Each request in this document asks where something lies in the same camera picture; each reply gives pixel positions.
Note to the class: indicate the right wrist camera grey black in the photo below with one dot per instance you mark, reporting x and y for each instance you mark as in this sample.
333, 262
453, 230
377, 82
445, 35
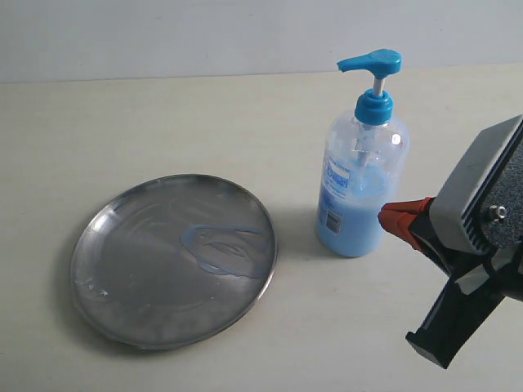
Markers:
479, 207

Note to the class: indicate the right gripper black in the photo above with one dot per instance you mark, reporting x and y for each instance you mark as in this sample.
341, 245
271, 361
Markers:
476, 286

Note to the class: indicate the blue soap pump bottle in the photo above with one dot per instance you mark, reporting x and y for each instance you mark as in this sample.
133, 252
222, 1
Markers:
364, 154

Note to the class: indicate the round metal plate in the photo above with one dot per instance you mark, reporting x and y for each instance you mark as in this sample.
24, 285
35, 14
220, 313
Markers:
134, 283

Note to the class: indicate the blue soap blob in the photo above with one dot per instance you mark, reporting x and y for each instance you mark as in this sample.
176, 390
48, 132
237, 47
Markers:
240, 251

